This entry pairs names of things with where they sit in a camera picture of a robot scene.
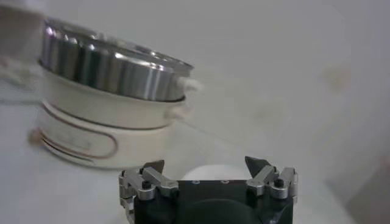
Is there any stainless steel steamer basket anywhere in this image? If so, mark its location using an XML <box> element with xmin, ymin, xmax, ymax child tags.
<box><xmin>38</xmin><ymin>17</ymin><xmax>202</xmax><ymax>103</ymax></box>

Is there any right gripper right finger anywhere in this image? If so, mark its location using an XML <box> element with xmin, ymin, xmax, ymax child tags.
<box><xmin>244</xmin><ymin>156</ymin><xmax>299</xmax><ymax>200</ymax></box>

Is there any cream electric cooking pot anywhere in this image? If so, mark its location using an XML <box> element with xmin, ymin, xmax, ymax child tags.
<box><xmin>27</xmin><ymin>65</ymin><xmax>191</xmax><ymax>170</ymax></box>

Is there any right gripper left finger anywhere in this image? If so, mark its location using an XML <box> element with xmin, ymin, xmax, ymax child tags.
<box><xmin>118</xmin><ymin>159</ymin><xmax>179</xmax><ymax>201</ymax></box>

